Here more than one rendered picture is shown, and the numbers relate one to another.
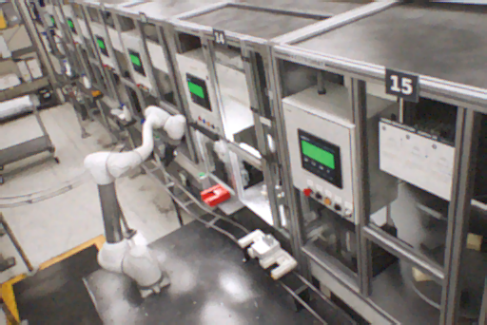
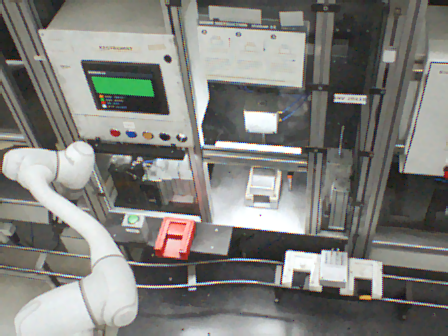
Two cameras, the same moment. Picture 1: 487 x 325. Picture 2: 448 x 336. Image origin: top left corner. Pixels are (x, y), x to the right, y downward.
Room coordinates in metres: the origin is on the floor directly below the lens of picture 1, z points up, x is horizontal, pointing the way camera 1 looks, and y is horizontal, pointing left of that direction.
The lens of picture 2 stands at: (1.41, 0.95, 2.71)
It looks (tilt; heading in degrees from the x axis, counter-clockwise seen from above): 49 degrees down; 314
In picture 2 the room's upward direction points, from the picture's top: 7 degrees counter-clockwise
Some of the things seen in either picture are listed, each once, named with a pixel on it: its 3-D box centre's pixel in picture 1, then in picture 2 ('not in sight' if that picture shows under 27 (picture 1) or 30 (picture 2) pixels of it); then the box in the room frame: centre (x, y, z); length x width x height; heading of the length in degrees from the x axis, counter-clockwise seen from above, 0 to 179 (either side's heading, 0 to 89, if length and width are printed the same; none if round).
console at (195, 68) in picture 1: (214, 88); (132, 70); (2.60, 0.09, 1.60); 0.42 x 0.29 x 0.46; 27
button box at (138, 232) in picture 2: (204, 181); (136, 226); (2.55, 0.29, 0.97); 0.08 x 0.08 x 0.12; 27
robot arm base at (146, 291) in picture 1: (151, 281); not in sight; (1.97, 0.69, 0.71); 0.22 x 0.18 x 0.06; 27
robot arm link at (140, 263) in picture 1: (142, 262); not in sight; (1.99, 0.71, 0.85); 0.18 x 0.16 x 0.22; 62
